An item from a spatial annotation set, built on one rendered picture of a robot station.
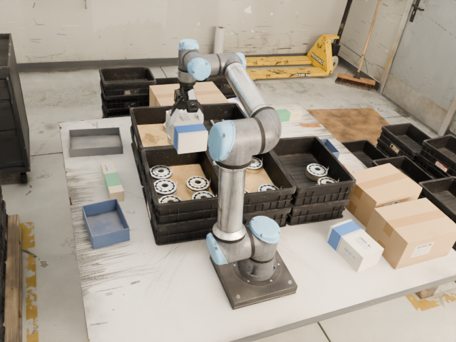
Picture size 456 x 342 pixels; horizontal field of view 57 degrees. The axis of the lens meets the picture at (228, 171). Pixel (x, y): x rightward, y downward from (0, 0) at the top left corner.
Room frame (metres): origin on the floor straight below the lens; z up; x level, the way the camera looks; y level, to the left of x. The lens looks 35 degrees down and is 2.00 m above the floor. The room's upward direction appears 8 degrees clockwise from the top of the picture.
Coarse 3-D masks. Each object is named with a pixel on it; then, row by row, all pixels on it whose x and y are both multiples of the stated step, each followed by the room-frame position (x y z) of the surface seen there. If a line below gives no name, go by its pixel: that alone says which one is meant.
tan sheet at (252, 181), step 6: (246, 174) 1.63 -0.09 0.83; (252, 174) 1.64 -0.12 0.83; (258, 174) 1.64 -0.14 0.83; (264, 174) 1.65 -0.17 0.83; (246, 180) 1.58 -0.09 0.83; (252, 180) 1.59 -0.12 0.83; (258, 180) 1.59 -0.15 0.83; (264, 180) 1.60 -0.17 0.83; (270, 180) 1.61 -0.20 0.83; (246, 186) 1.54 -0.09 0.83; (252, 186) 1.55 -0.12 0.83; (258, 186) 1.55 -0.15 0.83
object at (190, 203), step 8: (144, 152) 1.56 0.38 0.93; (144, 160) 1.49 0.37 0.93; (216, 176) 1.45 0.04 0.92; (152, 184) 1.34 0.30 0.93; (152, 192) 1.29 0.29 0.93; (184, 200) 1.26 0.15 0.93; (192, 200) 1.27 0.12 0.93; (200, 200) 1.28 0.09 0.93; (208, 200) 1.29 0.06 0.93; (216, 200) 1.30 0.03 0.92; (160, 208) 1.21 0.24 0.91; (168, 208) 1.23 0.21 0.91
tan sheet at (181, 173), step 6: (150, 168) 1.58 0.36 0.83; (174, 168) 1.60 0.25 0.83; (180, 168) 1.61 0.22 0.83; (186, 168) 1.61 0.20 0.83; (192, 168) 1.62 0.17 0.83; (198, 168) 1.63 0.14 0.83; (174, 174) 1.55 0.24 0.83; (180, 174) 1.56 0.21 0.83; (186, 174) 1.57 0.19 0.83; (192, 174) 1.57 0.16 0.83; (198, 174) 1.58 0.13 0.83; (174, 180) 1.51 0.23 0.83; (180, 180) 1.51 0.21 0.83; (186, 180) 1.52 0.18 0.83; (180, 186) 1.48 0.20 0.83; (180, 192) 1.43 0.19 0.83; (186, 192) 1.44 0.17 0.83; (210, 192) 1.46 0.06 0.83; (180, 198) 1.39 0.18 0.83; (186, 198) 1.40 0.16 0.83
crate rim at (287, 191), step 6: (210, 156) 1.60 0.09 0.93; (276, 162) 1.62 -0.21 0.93; (216, 168) 1.51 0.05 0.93; (282, 168) 1.57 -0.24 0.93; (288, 180) 1.49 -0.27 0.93; (294, 186) 1.45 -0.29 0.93; (252, 192) 1.37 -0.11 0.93; (258, 192) 1.38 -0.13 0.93; (264, 192) 1.38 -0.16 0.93; (270, 192) 1.39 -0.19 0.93; (276, 192) 1.40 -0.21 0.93; (282, 192) 1.41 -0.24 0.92; (288, 192) 1.42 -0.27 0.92; (294, 192) 1.44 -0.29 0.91; (246, 198) 1.35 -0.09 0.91; (252, 198) 1.36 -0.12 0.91
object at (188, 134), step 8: (184, 112) 1.60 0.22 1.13; (176, 120) 1.52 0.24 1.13; (184, 120) 1.53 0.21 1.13; (192, 120) 1.54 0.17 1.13; (200, 120) 1.54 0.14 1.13; (168, 128) 1.54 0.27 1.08; (176, 128) 1.45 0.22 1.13; (184, 128) 1.46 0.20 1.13; (192, 128) 1.47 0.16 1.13; (200, 128) 1.48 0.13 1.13; (176, 136) 1.43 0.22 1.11; (184, 136) 1.42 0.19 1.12; (192, 136) 1.43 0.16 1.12; (200, 136) 1.45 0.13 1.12; (176, 144) 1.43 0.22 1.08; (184, 144) 1.42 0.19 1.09; (192, 144) 1.43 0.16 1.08; (200, 144) 1.45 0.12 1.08; (184, 152) 1.42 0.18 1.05; (192, 152) 1.43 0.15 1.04
